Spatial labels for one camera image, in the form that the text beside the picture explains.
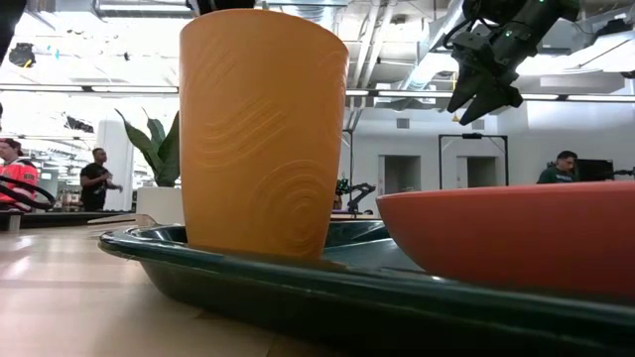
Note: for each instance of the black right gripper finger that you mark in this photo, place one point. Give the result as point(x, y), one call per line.
point(466, 91)
point(488, 106)

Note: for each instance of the orange plastic plate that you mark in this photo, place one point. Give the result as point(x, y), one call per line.
point(521, 238)

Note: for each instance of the yellow-orange plastic cup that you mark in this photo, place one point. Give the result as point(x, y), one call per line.
point(258, 139)

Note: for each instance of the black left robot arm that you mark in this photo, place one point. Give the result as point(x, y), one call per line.
point(9, 20)

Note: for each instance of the black background robot arm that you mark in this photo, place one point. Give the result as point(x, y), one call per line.
point(359, 191)

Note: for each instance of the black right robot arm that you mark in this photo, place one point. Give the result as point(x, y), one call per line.
point(521, 10)

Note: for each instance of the dark green plastic tray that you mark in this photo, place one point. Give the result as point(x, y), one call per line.
point(297, 297)

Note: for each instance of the long ceiling light bar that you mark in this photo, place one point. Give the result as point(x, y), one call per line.
point(99, 89)
point(570, 97)

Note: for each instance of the person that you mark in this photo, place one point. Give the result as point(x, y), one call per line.
point(558, 171)
point(17, 173)
point(94, 183)

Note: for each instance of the black monitor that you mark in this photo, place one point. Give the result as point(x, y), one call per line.
point(595, 170)

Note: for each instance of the green leafy plant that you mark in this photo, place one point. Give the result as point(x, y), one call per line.
point(159, 149)

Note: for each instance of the black round ceiling fixture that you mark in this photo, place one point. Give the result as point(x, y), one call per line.
point(22, 54)

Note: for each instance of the white plant pot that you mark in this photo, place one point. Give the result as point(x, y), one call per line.
point(159, 205)

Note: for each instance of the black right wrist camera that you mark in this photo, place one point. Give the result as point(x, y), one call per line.
point(469, 47)

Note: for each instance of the black rectangular stand frame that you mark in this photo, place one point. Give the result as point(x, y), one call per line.
point(440, 158)

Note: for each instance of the black aluminium table frame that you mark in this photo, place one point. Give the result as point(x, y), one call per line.
point(59, 218)

